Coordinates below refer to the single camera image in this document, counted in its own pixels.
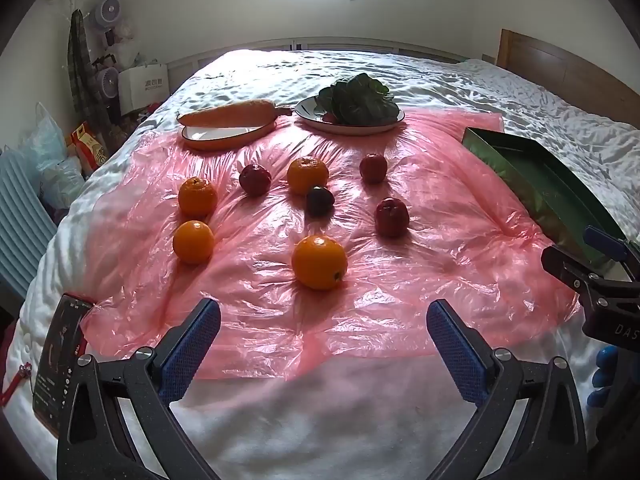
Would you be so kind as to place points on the person's right hand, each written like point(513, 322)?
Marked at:
point(602, 360)

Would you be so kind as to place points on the dark purple plum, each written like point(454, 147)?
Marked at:
point(319, 201)

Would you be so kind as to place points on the smartphone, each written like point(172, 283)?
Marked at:
point(55, 360)

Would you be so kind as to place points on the plaid scarf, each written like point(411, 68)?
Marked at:
point(80, 70)

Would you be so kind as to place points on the light blue radiator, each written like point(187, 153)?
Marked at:
point(22, 220)

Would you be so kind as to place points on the carrot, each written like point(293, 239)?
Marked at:
point(230, 114)

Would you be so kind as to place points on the mottled red apple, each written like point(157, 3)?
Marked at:
point(255, 179)

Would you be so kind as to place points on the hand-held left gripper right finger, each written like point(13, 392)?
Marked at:
point(457, 355)

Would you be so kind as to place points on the green box tray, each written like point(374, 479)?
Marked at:
point(545, 175)

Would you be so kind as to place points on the translucent plastic bag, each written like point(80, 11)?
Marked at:
point(42, 135)
point(62, 180)

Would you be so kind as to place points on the small white fan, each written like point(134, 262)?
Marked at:
point(109, 10)
point(107, 82)

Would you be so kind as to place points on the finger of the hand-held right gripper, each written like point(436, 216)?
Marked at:
point(570, 267)
point(602, 241)

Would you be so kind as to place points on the orange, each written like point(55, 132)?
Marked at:
point(307, 175)
point(193, 241)
point(319, 262)
point(197, 196)

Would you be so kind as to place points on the orange snack box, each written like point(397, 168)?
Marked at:
point(89, 147)

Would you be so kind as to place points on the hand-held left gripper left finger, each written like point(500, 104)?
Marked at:
point(192, 350)

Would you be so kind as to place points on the wooden headboard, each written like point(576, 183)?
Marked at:
point(550, 65)

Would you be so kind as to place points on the leafy green vegetable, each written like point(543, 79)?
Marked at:
point(357, 102)

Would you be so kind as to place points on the white paper bag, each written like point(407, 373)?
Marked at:
point(145, 87)

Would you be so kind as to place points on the orange rimmed plate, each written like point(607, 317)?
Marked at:
point(225, 136)

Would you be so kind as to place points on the pink plastic sheet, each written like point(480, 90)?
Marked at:
point(250, 310)

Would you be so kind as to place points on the small red vegetable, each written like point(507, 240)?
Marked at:
point(328, 118)

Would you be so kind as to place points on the white plate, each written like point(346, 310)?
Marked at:
point(309, 110)

